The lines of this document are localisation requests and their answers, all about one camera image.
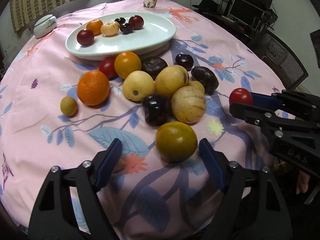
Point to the round yellow-orange orange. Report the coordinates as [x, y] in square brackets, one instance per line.
[126, 63]

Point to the yellow-green orange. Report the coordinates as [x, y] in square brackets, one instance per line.
[176, 142]

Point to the person right hand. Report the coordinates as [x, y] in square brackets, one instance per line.
[302, 183]

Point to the white lidded ceramic jar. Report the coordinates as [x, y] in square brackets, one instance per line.
[44, 26]

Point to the small yellow loquat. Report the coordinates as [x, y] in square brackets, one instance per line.
[68, 106]

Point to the dark plum near melons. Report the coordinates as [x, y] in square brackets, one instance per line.
[157, 110]

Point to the white oval plate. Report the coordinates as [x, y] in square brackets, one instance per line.
[156, 32]

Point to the pink patterned tablecloth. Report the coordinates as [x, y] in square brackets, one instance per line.
[145, 198]

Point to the pale striped pepino melon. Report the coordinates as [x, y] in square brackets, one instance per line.
[110, 28]

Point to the dark purple fruit right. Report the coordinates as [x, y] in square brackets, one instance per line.
[206, 77]

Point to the large yellow pepino melon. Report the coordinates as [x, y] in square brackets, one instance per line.
[170, 79]

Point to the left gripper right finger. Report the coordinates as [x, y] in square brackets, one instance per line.
[252, 206]

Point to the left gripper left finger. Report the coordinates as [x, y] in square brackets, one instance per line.
[53, 215]

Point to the dark red plum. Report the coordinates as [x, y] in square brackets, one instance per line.
[85, 37]

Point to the dark plum right back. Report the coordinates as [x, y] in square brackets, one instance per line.
[184, 60]

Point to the computer monitor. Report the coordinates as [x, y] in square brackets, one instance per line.
[245, 12]

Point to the orange mandarin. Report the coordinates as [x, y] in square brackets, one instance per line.
[93, 88]
[95, 26]

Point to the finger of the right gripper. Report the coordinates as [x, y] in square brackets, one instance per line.
[302, 105]
[260, 114]

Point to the dark cherry plum front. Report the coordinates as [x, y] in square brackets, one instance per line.
[126, 28]

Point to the small yellow fruit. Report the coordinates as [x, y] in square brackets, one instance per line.
[197, 85]

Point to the mesh office chair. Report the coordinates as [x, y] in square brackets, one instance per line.
[280, 58]

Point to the pale yellow apple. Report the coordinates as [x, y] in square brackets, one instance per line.
[138, 85]

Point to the dark purple water chestnut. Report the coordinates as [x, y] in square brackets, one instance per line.
[153, 66]

